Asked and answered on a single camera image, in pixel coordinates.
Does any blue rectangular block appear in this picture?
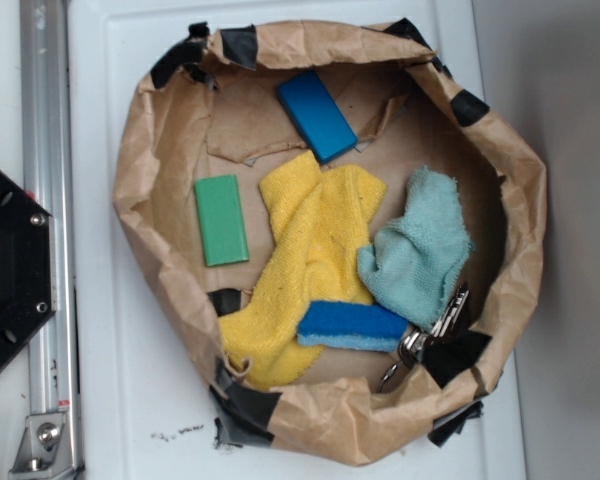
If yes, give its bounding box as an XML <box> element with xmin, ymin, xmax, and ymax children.
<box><xmin>277</xmin><ymin>71</ymin><xmax>358</xmax><ymax>164</ymax></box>

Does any green rectangular block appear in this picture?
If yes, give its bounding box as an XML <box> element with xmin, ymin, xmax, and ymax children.
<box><xmin>194</xmin><ymin>175</ymin><xmax>250</xmax><ymax>267</ymax></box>

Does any yellow microfiber cloth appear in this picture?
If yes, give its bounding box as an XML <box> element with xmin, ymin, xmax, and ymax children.
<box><xmin>219</xmin><ymin>152</ymin><xmax>388</xmax><ymax>390</ymax></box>

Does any blue sponge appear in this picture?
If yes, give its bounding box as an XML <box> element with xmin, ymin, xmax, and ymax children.
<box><xmin>297</xmin><ymin>300</ymin><xmax>409</xmax><ymax>352</ymax></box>

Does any light teal cloth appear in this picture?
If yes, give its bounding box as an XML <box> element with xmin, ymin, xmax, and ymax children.
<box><xmin>357</xmin><ymin>166</ymin><xmax>473</xmax><ymax>331</ymax></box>

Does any brown paper bag bin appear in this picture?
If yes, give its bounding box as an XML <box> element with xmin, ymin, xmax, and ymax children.
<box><xmin>113</xmin><ymin>20</ymin><xmax>547</xmax><ymax>466</ymax></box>

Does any black octagonal mount plate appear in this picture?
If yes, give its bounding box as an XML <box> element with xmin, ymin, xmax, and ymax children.
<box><xmin>0</xmin><ymin>170</ymin><xmax>54</xmax><ymax>373</ymax></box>

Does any silver corner bracket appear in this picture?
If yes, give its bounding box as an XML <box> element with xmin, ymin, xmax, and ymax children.
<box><xmin>8</xmin><ymin>412</ymin><xmax>72</xmax><ymax>479</ymax></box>

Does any aluminium extrusion rail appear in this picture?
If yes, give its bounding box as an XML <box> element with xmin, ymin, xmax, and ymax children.
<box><xmin>7</xmin><ymin>0</ymin><xmax>86</xmax><ymax>480</ymax></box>

